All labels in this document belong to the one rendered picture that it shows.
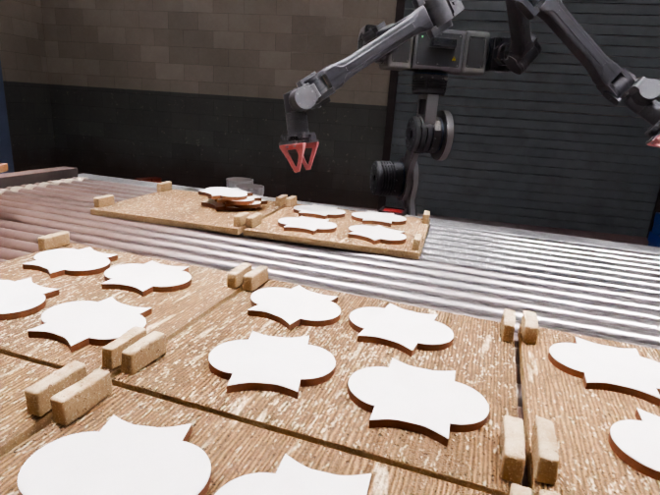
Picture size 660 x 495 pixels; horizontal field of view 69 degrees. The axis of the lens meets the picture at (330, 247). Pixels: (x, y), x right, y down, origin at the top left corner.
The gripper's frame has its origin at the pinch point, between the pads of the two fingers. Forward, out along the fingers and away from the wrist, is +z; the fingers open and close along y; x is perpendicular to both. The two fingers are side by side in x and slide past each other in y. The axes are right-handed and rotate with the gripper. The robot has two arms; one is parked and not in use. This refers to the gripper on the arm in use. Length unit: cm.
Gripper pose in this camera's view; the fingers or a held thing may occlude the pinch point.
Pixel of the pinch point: (302, 167)
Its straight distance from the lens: 132.9
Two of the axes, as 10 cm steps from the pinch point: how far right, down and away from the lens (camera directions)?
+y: 2.6, -2.2, 9.4
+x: -9.6, 0.5, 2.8
